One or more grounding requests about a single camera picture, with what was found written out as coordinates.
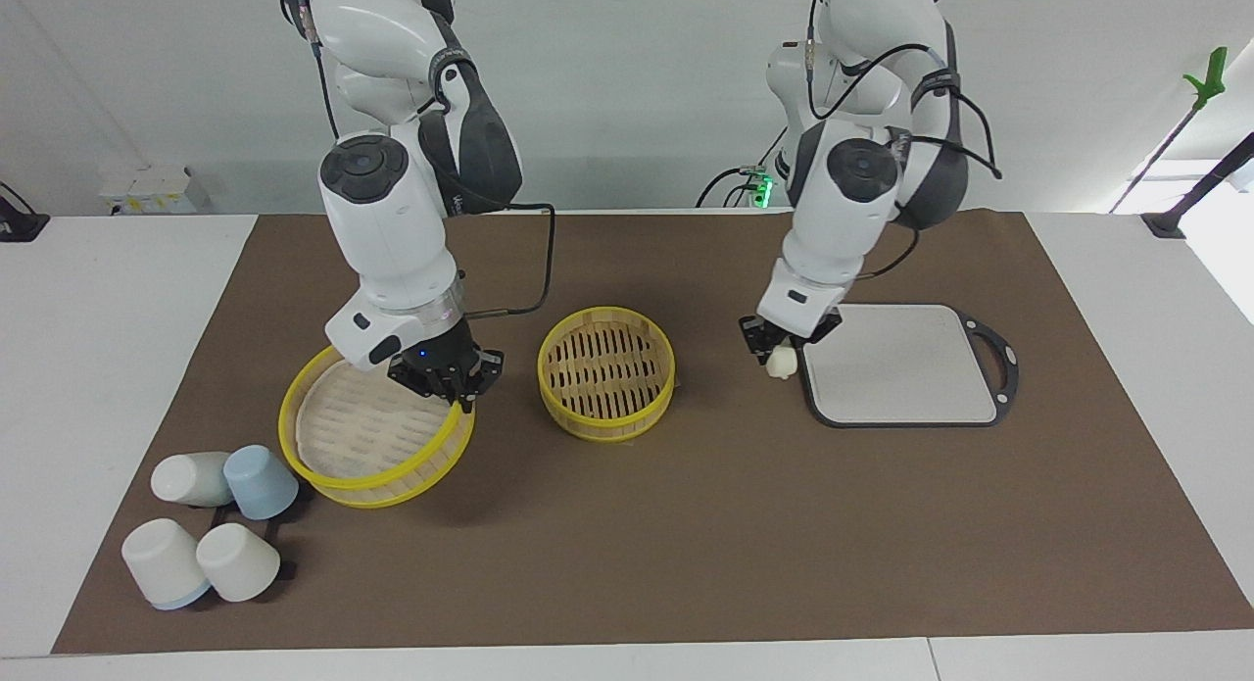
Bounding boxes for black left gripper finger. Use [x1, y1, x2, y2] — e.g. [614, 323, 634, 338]
[795, 311, 844, 355]
[739, 315, 777, 367]

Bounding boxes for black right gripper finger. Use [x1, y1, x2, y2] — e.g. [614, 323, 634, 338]
[459, 350, 506, 413]
[389, 371, 462, 406]

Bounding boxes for yellow bamboo steamer lid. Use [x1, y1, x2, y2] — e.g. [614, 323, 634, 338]
[278, 343, 477, 510]

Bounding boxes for yellow bamboo steamer base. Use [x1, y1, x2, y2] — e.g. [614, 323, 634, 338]
[537, 306, 677, 443]

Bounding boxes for light blue plastic cup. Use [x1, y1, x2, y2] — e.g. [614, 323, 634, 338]
[223, 445, 300, 521]

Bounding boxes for brown table mat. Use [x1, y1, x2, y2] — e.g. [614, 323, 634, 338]
[51, 209, 1254, 656]

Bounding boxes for black cup rack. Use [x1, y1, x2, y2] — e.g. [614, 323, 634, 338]
[209, 480, 316, 581]

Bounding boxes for white plastic cup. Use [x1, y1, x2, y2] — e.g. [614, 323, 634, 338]
[121, 518, 212, 610]
[150, 452, 234, 508]

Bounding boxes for cream plastic cup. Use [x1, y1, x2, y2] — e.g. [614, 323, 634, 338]
[196, 522, 281, 604]

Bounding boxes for white cardboard box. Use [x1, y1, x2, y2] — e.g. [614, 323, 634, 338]
[98, 165, 212, 215]

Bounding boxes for black stand with foot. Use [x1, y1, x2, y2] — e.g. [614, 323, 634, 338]
[1141, 130, 1254, 239]

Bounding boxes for black table clamp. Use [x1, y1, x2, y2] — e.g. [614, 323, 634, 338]
[0, 181, 50, 243]

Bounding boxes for green tipped pole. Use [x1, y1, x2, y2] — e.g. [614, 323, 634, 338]
[1109, 46, 1229, 215]

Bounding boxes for white cutting board grey frame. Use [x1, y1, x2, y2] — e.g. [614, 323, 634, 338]
[798, 303, 1020, 429]

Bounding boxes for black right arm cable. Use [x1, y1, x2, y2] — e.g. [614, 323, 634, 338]
[421, 34, 557, 319]

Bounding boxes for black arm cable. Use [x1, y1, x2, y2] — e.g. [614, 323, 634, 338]
[421, 34, 557, 319]
[803, 0, 1003, 280]

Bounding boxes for black base power cable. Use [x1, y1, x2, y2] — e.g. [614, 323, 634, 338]
[696, 127, 787, 210]

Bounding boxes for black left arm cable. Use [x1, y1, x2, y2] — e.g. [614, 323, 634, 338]
[803, 0, 1003, 280]

